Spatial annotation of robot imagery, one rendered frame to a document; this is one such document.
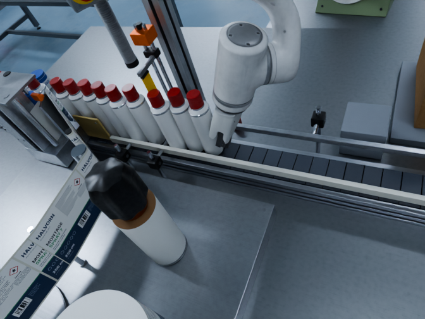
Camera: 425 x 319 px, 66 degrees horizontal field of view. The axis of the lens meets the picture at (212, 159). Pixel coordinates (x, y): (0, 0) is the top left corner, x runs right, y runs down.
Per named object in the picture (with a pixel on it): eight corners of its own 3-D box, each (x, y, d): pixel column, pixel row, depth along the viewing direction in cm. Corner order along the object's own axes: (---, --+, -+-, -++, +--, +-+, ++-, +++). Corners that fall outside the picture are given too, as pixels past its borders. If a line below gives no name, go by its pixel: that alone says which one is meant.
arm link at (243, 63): (252, 71, 68) (209, 75, 67) (266, 15, 57) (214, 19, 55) (263, 102, 64) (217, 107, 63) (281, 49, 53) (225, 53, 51)
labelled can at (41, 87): (58, 128, 112) (16, 82, 96) (67, 118, 114) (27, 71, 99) (68, 131, 110) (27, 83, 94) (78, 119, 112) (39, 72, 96)
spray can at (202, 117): (201, 152, 89) (177, 97, 74) (214, 140, 91) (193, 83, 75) (214, 161, 86) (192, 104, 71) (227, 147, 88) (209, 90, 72)
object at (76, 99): (94, 136, 105) (55, 87, 89) (103, 124, 107) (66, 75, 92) (106, 138, 103) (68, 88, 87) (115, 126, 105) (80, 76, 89)
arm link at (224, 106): (223, 67, 68) (221, 77, 71) (206, 95, 64) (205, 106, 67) (260, 80, 67) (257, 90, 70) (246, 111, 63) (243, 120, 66)
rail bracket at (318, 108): (307, 168, 84) (305, 125, 71) (313, 146, 87) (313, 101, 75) (319, 170, 83) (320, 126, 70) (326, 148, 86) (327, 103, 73)
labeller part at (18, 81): (-25, 100, 85) (-29, 97, 84) (4, 73, 90) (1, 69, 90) (7, 106, 79) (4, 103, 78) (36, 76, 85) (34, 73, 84)
